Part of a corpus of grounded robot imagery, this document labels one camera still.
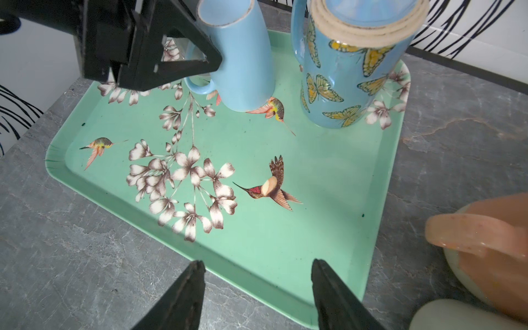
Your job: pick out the white mug red inside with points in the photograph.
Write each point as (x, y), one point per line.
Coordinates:
(451, 315)

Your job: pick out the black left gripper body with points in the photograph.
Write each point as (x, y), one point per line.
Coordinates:
(102, 30)

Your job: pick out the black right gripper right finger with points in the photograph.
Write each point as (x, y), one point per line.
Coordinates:
(336, 304)

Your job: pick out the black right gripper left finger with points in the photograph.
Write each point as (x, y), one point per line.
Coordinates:
(181, 305)

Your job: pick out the peach mug grey base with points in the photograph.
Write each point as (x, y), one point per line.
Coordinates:
(485, 244)

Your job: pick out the blue butterfly mug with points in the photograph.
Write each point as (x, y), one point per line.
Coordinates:
(346, 50)

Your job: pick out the mint green floral tray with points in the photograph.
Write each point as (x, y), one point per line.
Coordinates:
(256, 199)

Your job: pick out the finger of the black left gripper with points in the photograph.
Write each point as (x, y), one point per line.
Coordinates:
(167, 44)

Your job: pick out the light blue mug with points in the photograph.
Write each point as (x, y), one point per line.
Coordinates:
(245, 79)

